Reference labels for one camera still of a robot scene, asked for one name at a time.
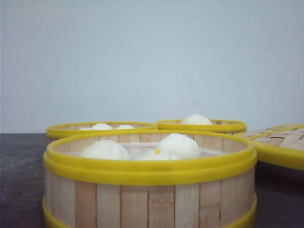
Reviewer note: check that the left white steamed bun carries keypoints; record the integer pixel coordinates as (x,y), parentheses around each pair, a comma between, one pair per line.
(106,150)

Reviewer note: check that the woven bamboo steamer lid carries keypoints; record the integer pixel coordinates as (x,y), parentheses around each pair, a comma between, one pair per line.
(281,145)

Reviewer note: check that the white bun back left basket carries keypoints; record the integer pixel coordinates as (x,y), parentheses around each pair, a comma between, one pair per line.
(98,126)

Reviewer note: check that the white bun basket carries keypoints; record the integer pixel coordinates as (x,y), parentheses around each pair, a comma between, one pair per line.
(196,119)
(98,126)

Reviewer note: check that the white steamed bun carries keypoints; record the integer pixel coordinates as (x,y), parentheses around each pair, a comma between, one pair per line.
(106,150)
(180,145)

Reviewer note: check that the bamboo steamer basket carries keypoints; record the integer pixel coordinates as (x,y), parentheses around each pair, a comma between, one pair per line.
(217,126)
(212,192)
(61,131)

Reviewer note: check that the right white steamed bun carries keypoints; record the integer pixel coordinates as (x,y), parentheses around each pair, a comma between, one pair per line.
(180,145)

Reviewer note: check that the white bun with yellow dot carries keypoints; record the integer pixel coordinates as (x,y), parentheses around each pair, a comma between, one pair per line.
(155,155)

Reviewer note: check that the white bun back right basket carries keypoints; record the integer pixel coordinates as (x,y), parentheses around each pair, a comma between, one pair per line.
(196,119)

